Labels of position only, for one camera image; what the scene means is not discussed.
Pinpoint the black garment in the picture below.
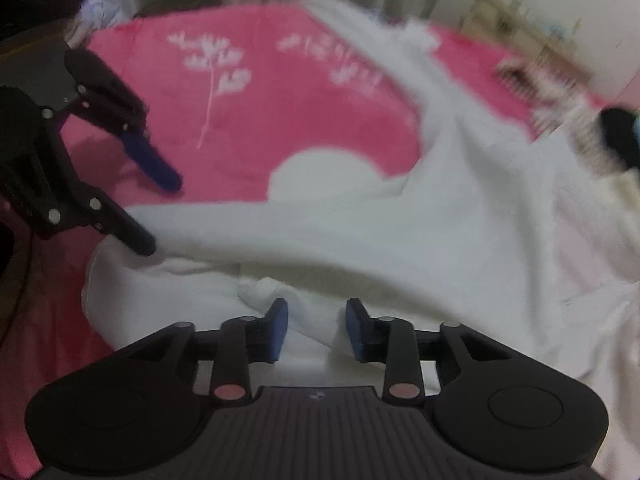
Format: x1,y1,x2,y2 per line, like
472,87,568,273
597,105,640,171

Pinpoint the white button shirt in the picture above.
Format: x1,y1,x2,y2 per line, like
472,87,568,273
82,0,640,391

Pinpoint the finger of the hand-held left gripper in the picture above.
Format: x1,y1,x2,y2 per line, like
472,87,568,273
64,49,183,193
15,105,158,257

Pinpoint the checked beige cardigan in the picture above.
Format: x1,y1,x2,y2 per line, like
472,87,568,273
495,55,626,176

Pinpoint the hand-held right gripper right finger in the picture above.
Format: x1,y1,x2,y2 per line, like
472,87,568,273
345,297,513,407

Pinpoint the lavender floral cloth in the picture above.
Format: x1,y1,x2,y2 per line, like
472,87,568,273
70,0,136,41

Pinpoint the cream nightstand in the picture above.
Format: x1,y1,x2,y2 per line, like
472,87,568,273
460,0,596,91

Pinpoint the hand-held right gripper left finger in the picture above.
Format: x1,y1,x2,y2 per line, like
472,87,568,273
127,298,290,407

